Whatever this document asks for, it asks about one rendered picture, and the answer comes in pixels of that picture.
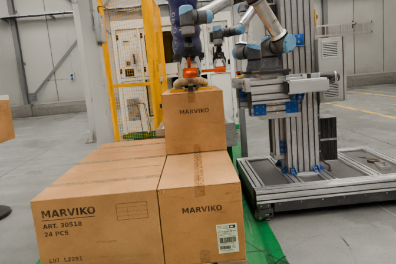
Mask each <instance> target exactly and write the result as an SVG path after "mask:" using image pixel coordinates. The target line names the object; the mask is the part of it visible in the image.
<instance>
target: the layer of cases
mask: <svg viewBox="0 0 396 264"><path fill-rule="evenodd" d="M30 203H31V210H32V217H33V220H34V227H35V233H36V237H37V244H38V250H39V257H40V261H41V264H202V263H215V262H227V261H234V260H246V246H245V230H244V221H243V206H242V189H241V182H240V179H239V177H238V175H237V172H236V170H235V168H234V166H233V163H232V161H231V159H230V157H229V154H228V152H227V150H219V151H207V152H199V153H186V154H173V155H167V151H166V139H165V138H155V139H148V140H135V141H122V142H115V143H103V144H102V145H100V146H99V147H98V148H96V149H95V150H94V151H93V152H91V153H90V154H89V155H88V156H87V157H85V158H84V159H82V160H81V161H80V162H79V163H78V164H76V165H75V166H74V167H73V168H71V169H70V170H69V171H67V172H66V173H65V174H64V175H62V176H61V177H60V178H59V179H58V180H56V181H55V182H53V184H51V185H50V186H48V187H47V188H46V189H45V190H44V191H42V192H41V193H40V194H39V195H37V196H36V197H35V198H33V199H32V200H31V201H30Z"/></svg>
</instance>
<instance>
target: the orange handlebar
mask: <svg viewBox="0 0 396 264"><path fill-rule="evenodd" d="M215 71H225V68H214V69H206V70H202V72H215ZM195 74H196V71H186V75H195Z"/></svg>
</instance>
